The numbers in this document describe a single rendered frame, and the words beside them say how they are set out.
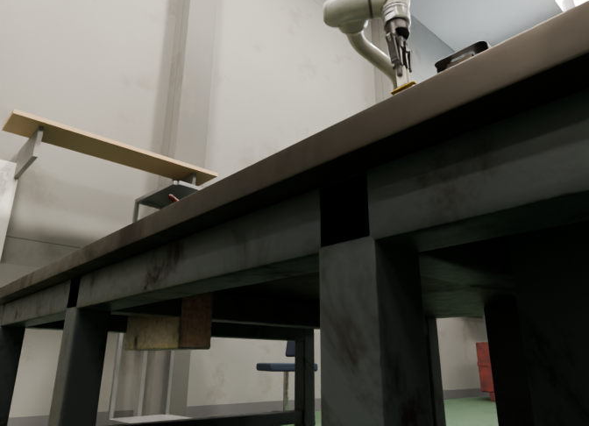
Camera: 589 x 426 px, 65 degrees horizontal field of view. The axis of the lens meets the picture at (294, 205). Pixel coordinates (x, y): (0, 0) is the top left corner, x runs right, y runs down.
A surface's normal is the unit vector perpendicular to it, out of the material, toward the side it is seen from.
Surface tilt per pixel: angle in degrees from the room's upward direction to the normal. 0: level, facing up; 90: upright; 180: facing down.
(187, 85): 90
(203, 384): 90
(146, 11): 90
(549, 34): 90
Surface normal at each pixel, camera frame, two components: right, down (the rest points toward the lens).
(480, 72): -0.74, -0.22
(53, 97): 0.67, -0.24
